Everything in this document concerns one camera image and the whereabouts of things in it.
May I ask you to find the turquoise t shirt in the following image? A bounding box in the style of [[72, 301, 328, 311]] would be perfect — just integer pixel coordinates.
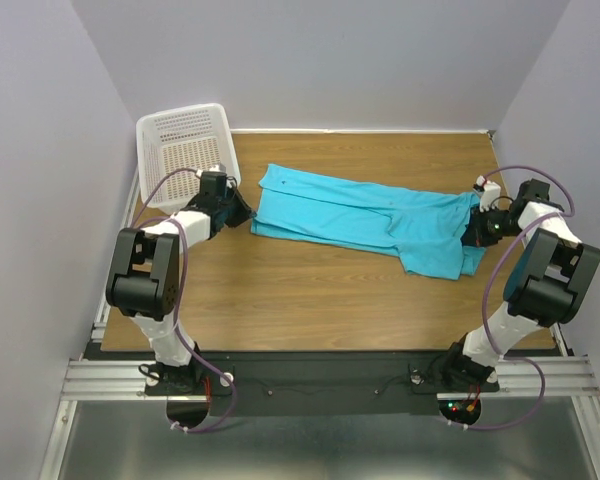
[[251, 164, 486, 280]]

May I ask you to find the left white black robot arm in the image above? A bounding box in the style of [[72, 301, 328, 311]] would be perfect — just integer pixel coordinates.
[[105, 168, 255, 395]]

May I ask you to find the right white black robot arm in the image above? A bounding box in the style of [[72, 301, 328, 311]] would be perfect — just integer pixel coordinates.
[[440, 176, 600, 390]]

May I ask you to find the white plastic perforated basket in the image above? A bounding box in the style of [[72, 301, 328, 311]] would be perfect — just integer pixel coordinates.
[[136, 103, 241, 214]]

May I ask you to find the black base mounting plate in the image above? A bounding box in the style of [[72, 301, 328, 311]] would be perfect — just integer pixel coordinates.
[[145, 350, 499, 417]]

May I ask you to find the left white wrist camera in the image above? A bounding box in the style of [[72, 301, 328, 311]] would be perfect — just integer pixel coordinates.
[[196, 163, 227, 177]]

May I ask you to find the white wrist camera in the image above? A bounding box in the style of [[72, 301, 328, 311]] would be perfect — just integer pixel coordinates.
[[196, 163, 227, 177], [473, 176, 501, 212]]

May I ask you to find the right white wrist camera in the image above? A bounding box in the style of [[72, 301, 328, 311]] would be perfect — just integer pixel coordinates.
[[473, 176, 501, 212]]

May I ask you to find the aluminium frame rail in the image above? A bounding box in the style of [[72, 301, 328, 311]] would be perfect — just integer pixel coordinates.
[[38, 130, 154, 480]]

